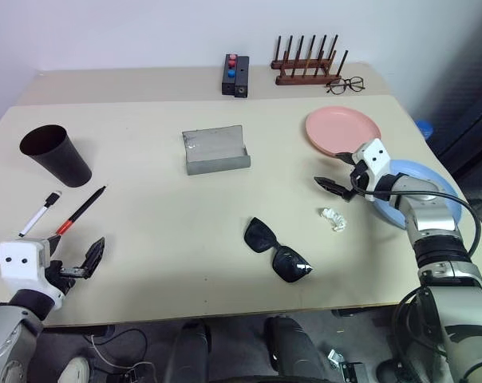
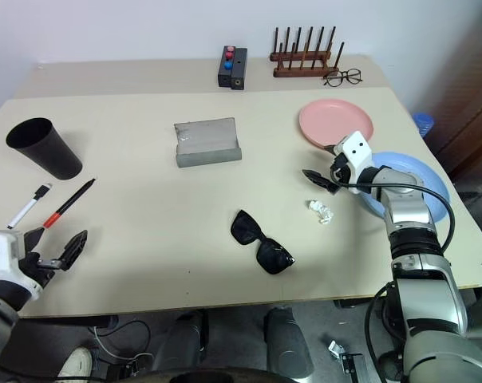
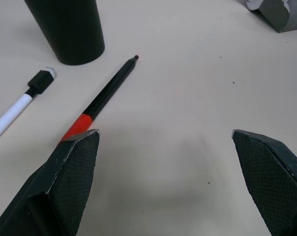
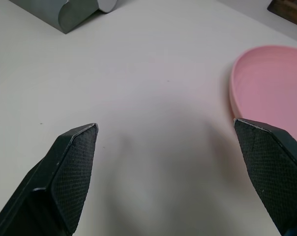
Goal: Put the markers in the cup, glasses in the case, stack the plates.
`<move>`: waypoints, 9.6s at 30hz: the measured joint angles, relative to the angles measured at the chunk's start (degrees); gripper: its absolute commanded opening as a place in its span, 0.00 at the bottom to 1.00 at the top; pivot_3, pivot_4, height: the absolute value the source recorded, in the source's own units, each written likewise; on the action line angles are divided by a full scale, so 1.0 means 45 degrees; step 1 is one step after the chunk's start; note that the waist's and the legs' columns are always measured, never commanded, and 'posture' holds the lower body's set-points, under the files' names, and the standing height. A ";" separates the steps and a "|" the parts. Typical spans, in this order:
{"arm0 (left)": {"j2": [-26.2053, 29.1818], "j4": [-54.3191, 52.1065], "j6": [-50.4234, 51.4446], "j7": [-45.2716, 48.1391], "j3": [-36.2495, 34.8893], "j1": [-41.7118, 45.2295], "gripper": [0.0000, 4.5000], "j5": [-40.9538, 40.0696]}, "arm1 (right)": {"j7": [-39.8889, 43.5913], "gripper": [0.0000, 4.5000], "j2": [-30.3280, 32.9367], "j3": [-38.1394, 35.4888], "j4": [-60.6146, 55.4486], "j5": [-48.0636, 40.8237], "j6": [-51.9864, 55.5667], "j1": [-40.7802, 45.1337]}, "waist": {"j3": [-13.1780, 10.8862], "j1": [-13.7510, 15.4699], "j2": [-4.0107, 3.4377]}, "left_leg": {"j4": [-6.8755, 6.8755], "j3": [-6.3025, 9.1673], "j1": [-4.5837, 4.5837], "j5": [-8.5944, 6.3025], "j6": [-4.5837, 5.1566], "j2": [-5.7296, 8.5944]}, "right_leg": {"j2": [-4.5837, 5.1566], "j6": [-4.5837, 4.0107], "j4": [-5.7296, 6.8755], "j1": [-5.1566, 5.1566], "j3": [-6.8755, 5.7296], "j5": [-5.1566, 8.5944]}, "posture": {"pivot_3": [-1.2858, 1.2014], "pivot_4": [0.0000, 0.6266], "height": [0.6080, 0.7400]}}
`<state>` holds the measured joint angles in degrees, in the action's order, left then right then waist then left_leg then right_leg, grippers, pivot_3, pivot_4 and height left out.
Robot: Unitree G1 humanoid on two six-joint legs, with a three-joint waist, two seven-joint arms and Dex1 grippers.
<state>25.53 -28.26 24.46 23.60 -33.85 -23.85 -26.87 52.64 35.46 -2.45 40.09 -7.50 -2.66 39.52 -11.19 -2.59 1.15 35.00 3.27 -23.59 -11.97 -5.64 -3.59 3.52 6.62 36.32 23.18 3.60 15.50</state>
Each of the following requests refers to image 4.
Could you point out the grey wavy-edged block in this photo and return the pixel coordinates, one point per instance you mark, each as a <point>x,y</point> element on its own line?
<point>57,12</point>

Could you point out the dark wooden box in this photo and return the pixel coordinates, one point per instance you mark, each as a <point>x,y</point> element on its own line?
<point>288,9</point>

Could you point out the white cylindrical object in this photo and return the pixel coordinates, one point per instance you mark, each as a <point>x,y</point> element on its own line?
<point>106,4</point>

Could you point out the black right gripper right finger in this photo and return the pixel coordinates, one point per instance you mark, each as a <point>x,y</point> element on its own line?
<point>274,172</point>

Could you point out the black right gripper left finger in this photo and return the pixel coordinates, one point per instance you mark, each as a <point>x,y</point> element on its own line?
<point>65,182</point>

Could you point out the pink plastic plate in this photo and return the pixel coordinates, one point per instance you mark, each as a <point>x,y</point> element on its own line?
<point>271,81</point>

